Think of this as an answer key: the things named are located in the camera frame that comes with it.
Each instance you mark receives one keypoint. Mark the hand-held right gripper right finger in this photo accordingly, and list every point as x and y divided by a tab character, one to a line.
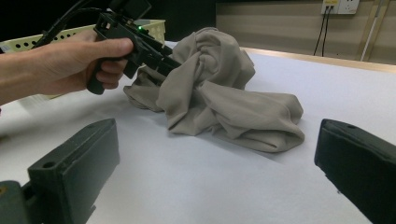
361	168

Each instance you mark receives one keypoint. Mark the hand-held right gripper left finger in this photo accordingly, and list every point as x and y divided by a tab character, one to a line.
74	168

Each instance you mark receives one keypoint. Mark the beige cloth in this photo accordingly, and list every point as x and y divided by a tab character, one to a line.
218	99

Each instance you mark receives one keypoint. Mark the pale yellow perforated plastic basket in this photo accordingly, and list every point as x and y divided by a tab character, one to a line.
31	41

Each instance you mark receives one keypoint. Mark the black curtain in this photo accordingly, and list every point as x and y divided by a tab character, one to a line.
186	15

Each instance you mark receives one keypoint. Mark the white table mat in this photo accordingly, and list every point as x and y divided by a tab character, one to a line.
218	186

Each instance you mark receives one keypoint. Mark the white wall socket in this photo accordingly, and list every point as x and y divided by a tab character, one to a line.
341	6

